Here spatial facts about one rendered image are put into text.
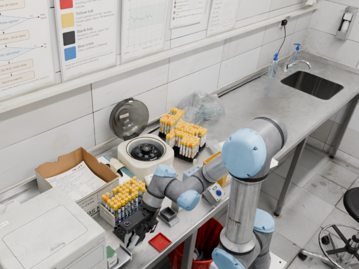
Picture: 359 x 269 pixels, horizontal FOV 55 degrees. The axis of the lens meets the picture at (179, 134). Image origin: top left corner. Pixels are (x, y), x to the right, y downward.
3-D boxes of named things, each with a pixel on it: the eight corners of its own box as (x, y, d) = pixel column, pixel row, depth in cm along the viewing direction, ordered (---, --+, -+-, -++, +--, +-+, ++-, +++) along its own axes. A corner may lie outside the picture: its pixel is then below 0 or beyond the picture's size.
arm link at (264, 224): (275, 240, 129) (282, 214, 121) (258, 263, 120) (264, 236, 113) (248, 224, 135) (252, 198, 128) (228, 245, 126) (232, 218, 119)
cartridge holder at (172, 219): (170, 227, 147) (171, 221, 145) (156, 215, 152) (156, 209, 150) (179, 220, 151) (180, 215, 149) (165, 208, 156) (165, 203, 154)
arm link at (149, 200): (156, 199, 123) (141, 188, 128) (151, 210, 124) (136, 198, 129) (168, 198, 130) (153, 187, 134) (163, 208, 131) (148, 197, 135)
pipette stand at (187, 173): (188, 194, 165) (191, 178, 159) (179, 186, 169) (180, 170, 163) (203, 185, 171) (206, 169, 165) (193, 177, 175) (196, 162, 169)
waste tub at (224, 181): (220, 190, 169) (224, 174, 163) (200, 176, 176) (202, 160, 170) (236, 177, 177) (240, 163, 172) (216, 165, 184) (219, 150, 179)
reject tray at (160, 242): (160, 252, 137) (160, 251, 136) (148, 242, 140) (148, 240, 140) (171, 242, 141) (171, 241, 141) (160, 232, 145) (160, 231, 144)
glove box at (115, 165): (121, 199, 158) (120, 184, 153) (90, 173, 171) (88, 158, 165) (141, 187, 166) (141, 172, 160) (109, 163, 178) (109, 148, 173)
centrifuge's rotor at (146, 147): (141, 173, 166) (141, 161, 162) (124, 156, 176) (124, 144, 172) (167, 161, 175) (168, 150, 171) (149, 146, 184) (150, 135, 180)
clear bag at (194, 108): (190, 133, 207) (194, 107, 196) (165, 124, 213) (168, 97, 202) (209, 115, 226) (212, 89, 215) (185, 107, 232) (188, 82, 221)
